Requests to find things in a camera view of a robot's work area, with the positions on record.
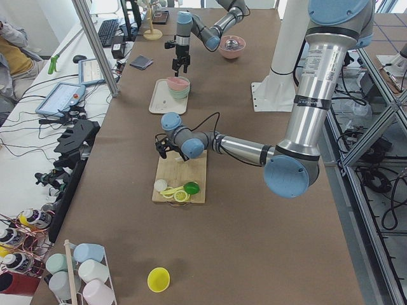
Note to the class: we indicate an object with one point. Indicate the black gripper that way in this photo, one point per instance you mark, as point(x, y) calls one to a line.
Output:
point(181, 52)
point(177, 154)

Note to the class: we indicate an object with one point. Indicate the small pink bowl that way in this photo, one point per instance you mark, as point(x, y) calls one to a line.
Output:
point(177, 83)

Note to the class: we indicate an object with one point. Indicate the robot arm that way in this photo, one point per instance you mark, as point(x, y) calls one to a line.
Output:
point(189, 23)
point(314, 38)

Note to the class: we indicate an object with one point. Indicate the top green bowl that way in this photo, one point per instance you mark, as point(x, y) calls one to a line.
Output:
point(179, 94)

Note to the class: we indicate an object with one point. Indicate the large pink ice bowl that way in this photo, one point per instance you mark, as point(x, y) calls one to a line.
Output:
point(230, 54)

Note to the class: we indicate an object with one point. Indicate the bamboo cutting board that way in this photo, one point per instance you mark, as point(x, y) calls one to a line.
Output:
point(177, 172)

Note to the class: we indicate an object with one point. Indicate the white rabbit print tray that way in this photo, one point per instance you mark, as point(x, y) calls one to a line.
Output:
point(163, 102)

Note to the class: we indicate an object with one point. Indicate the yellow plastic knife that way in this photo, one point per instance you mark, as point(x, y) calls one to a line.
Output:
point(169, 191)

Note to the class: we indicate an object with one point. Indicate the grey folded cloth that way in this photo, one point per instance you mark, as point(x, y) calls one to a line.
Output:
point(141, 62)

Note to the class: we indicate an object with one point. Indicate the lemon slice toy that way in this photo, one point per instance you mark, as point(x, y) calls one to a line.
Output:
point(169, 197)

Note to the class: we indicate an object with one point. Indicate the green lime toy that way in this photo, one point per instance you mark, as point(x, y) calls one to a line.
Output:
point(191, 188)

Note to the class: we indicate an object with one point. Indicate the lemon half toy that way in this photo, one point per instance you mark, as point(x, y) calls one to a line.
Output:
point(181, 196)

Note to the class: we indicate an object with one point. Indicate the wooden mug tree stand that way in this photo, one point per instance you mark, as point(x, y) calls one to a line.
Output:
point(151, 34)

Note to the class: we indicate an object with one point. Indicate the metal ice scoop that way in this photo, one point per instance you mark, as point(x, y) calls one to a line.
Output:
point(232, 44)

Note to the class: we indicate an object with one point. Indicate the black tray on table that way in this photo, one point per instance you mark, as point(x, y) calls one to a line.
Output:
point(160, 17)

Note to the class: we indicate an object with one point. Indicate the black keyboard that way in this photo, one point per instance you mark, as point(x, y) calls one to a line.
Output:
point(107, 31)

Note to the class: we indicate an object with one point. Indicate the black tool holder rack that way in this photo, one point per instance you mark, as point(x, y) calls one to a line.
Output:
point(74, 146)

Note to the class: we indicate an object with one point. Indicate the blue teach pendant tablet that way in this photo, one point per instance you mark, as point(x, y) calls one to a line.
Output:
point(61, 99)

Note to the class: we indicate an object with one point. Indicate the cup rack with cups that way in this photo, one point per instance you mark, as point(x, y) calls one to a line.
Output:
point(80, 275)

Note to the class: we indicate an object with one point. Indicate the seated person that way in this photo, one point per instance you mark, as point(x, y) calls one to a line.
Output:
point(19, 66)

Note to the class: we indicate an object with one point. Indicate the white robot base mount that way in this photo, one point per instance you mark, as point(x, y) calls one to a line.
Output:
point(277, 91)

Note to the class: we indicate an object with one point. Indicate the aluminium frame post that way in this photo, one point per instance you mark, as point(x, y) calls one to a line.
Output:
point(82, 12)

